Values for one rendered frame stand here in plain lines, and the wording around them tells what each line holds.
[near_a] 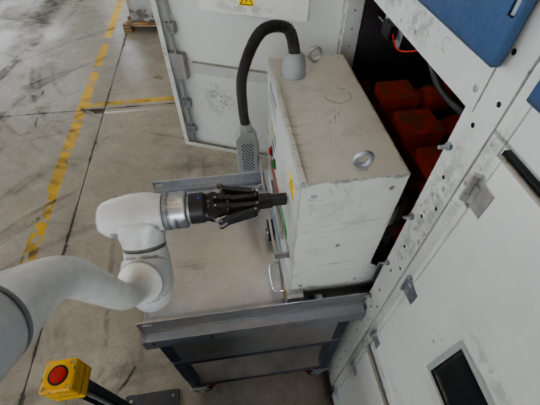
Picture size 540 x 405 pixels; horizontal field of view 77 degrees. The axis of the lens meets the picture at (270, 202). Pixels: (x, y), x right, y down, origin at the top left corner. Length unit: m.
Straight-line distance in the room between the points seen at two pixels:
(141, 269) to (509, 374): 0.68
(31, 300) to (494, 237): 0.57
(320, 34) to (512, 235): 0.87
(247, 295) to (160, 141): 2.12
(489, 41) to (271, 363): 1.53
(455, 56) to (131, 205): 0.68
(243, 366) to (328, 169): 1.24
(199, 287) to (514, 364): 0.86
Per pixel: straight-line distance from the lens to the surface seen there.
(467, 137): 0.60
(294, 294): 1.04
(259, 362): 1.76
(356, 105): 0.88
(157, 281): 0.83
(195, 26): 1.33
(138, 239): 0.83
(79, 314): 2.28
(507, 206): 0.52
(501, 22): 0.53
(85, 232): 2.59
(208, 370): 1.77
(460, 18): 0.60
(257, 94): 1.36
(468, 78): 0.60
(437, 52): 0.68
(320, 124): 0.80
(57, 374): 1.13
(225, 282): 1.16
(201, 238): 1.26
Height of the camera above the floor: 1.87
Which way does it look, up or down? 50 degrees down
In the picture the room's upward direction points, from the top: straight up
